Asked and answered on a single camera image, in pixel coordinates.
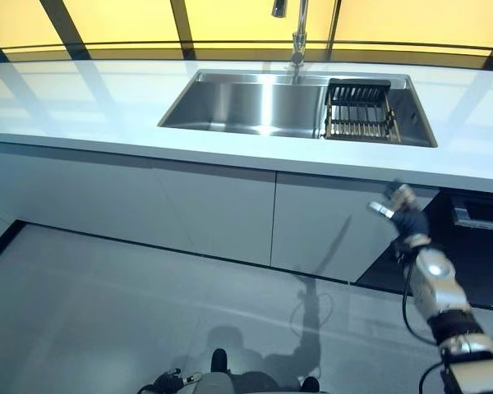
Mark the open dishwasher with rack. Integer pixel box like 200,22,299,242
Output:
354,186,493,314

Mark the black robot foot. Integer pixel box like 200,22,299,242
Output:
210,347,230,375
301,374,322,394

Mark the black robot right foot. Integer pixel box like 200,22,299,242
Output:
301,374,322,394

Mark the grey robot right leg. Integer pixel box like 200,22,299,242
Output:
233,370,309,394

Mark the dark cabinet toe kick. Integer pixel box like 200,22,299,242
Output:
0,218,357,285

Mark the chrome pull-down kitchen faucet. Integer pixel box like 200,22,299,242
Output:
270,0,312,69

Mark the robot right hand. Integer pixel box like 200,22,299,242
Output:
366,181,433,250

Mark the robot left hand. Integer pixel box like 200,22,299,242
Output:
150,366,203,391

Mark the stainless steel sink basin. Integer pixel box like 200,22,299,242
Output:
156,68,440,149

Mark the white cabinet door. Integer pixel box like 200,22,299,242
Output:
146,158,279,268
269,170,441,285
0,148,199,256

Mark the black robot left foot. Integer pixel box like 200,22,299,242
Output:
210,347,230,375

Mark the black dish drying rack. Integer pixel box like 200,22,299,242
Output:
322,77,403,146

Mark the dark window frame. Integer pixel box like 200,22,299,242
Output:
0,0,493,71

